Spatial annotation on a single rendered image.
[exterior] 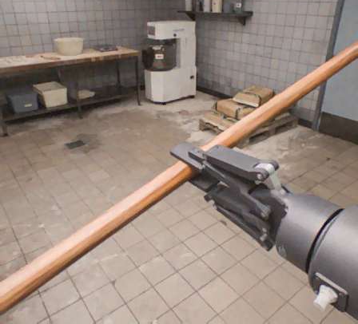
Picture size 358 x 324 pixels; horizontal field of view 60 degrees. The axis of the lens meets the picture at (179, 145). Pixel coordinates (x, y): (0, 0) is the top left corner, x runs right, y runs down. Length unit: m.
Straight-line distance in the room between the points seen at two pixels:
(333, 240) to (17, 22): 5.26
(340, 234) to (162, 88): 5.02
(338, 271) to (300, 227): 0.05
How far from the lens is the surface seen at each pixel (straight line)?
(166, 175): 0.42
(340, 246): 0.30
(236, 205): 0.40
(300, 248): 0.33
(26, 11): 5.41
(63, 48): 5.05
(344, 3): 4.40
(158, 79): 5.23
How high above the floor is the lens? 1.71
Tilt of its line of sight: 26 degrees down
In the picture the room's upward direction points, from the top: straight up
